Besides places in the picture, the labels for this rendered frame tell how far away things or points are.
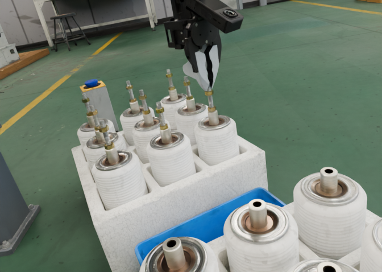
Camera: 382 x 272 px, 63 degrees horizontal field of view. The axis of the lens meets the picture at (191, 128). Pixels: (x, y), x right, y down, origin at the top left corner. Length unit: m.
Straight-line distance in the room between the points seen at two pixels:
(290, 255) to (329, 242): 0.08
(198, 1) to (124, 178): 0.36
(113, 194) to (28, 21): 5.60
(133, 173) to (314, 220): 0.34
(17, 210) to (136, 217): 0.46
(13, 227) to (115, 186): 0.44
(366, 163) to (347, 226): 0.56
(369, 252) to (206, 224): 0.35
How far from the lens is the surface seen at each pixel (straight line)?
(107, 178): 0.63
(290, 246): 0.42
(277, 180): 0.94
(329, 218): 0.47
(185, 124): 0.78
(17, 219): 1.03
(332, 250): 0.50
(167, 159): 0.65
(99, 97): 1.00
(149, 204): 0.64
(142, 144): 0.76
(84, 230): 0.93
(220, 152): 0.70
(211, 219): 0.68
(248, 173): 0.72
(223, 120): 0.72
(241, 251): 0.41
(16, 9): 6.19
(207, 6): 0.61
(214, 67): 0.68
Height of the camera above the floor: 0.55
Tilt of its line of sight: 25 degrees down
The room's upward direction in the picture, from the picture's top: 11 degrees counter-clockwise
